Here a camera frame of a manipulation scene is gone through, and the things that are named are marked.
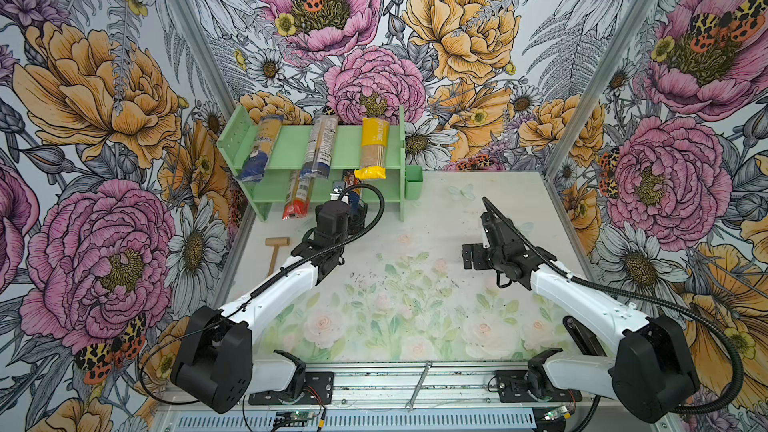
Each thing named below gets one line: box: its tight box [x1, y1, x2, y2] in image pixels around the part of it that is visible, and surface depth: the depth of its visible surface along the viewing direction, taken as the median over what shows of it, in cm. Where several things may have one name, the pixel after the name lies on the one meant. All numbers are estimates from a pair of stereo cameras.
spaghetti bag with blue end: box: [237, 115, 284, 182], surface depth 88 cm
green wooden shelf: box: [217, 105, 406, 221], surface depth 93 cm
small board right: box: [544, 405, 568, 421], surface depth 73 cm
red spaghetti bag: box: [282, 169, 311, 220], surface depth 96 cm
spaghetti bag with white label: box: [300, 114, 339, 180], surface depth 87 cm
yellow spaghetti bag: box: [354, 118, 389, 180], surface depth 87 cm
